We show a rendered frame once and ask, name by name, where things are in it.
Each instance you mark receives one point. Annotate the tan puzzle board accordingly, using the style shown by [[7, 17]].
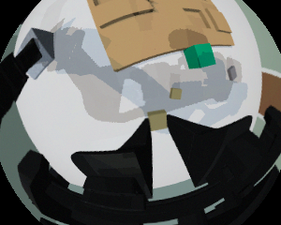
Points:
[[136, 30]]

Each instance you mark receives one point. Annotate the green block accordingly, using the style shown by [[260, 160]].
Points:
[[199, 56]]

